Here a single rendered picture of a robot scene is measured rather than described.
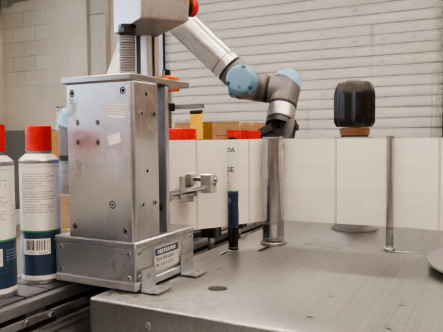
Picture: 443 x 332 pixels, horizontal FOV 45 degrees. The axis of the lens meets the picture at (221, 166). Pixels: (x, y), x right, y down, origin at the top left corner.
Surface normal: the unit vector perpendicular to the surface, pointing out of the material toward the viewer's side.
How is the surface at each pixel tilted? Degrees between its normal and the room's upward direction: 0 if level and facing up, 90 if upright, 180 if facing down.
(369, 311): 0
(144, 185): 90
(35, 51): 90
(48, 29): 90
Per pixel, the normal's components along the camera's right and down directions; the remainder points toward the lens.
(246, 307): -0.01, -1.00
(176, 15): 0.47, 0.04
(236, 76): -0.18, 0.05
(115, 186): -0.46, 0.05
